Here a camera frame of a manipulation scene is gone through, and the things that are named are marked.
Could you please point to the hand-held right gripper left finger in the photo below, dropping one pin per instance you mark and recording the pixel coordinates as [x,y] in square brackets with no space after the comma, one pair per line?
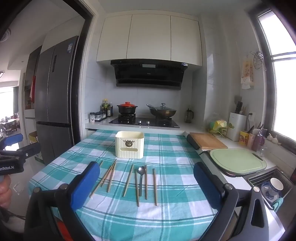
[85,185]

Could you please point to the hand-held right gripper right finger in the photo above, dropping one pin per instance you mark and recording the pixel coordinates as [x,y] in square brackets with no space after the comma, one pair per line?
[205,183]

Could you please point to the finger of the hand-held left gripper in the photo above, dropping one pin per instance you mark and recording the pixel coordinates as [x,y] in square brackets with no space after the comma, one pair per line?
[25,151]
[13,139]

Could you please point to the cream utensil holder box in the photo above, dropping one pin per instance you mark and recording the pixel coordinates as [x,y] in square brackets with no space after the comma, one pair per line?
[129,146]

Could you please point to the person's left hand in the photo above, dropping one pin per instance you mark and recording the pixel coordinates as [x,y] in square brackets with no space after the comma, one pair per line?
[4,192]

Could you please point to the cardboard box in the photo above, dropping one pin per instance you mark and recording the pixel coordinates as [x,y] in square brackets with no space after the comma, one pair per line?
[37,148]

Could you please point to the wooden dining furniture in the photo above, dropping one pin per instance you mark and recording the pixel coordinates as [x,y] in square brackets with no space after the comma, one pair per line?
[9,125]

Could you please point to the green cutting board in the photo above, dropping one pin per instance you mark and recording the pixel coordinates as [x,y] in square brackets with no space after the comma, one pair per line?
[238,161]

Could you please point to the black oblong pad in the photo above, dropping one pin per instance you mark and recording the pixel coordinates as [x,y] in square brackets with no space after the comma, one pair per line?
[193,142]

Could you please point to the wooden cutting board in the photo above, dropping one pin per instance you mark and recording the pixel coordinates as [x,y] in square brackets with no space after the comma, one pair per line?
[208,140]

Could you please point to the teal white checked tablecloth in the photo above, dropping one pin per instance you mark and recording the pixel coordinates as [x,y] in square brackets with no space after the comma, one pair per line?
[166,162]

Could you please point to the red hanging cloth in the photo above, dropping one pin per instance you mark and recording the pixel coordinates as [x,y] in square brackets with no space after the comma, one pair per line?
[33,89]

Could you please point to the yellow printed cup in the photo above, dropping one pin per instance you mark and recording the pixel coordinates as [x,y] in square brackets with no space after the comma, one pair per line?
[244,138]

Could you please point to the yellow green plastic bag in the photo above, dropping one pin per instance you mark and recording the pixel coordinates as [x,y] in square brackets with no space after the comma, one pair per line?
[217,124]

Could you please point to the pink cup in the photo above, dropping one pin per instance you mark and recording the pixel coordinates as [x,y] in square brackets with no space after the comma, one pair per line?
[250,141]

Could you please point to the clear glass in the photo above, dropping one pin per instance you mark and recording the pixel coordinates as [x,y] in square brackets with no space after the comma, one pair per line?
[261,151]

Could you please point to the white knife holder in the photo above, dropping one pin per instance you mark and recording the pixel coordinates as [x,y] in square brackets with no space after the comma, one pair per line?
[237,127]

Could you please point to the grey refrigerator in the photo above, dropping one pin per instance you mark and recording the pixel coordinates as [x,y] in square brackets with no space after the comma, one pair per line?
[57,92]

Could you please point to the purple soap dispenser bottle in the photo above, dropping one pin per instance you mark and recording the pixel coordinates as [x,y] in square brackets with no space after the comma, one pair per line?
[257,141]

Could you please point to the white label spice jar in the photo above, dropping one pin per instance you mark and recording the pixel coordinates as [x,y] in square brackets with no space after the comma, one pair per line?
[92,117]

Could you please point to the clear spice jar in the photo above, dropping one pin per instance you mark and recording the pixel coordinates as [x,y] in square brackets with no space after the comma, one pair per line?
[104,115]
[97,117]
[100,115]

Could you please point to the white cup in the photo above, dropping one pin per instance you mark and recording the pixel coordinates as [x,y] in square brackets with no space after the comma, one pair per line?
[276,184]

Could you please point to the teal dish cloth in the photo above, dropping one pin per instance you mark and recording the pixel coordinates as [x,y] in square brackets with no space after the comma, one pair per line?
[277,204]

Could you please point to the small dark sauce bottle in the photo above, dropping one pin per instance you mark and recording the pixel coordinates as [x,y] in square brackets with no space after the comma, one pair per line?
[102,112]

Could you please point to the dark soy sauce bottle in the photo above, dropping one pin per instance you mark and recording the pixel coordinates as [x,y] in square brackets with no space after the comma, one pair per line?
[110,111]

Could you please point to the yellow capped sauce bottle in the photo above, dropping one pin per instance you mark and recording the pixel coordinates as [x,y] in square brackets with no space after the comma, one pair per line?
[105,109]

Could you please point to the dark metal wok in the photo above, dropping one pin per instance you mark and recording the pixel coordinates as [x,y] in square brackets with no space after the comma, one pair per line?
[163,114]

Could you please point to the garlic bulb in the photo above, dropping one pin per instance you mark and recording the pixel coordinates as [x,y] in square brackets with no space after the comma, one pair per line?
[274,138]

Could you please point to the black clay pot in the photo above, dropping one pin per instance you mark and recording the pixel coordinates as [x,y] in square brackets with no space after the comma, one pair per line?
[126,110]

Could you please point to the glass wok lid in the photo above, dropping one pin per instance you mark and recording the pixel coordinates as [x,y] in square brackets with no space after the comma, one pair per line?
[163,108]

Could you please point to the black gas stove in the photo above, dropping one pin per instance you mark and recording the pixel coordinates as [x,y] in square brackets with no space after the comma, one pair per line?
[143,121]

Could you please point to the metal spatula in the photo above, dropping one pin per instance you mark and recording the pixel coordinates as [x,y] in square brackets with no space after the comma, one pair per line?
[236,99]

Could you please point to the red pot lid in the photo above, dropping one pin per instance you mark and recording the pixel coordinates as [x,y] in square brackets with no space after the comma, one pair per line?
[127,104]

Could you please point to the window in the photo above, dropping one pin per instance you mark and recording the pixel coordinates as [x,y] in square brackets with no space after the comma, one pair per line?
[277,92]

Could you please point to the black range hood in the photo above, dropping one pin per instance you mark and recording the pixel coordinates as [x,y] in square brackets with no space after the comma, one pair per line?
[148,74]

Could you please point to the dark wall cabinet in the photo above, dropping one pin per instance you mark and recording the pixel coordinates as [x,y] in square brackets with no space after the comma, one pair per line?
[29,67]

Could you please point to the white wall socket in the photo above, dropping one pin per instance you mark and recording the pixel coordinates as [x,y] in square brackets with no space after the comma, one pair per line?
[251,118]

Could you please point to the black door frame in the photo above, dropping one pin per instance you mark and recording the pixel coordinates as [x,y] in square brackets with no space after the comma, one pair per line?
[82,69]

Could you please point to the printed hanging wall bag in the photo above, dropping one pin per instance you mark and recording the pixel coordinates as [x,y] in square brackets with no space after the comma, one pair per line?
[247,71]

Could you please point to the white wall cabinet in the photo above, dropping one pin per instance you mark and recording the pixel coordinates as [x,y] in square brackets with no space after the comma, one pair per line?
[150,37]

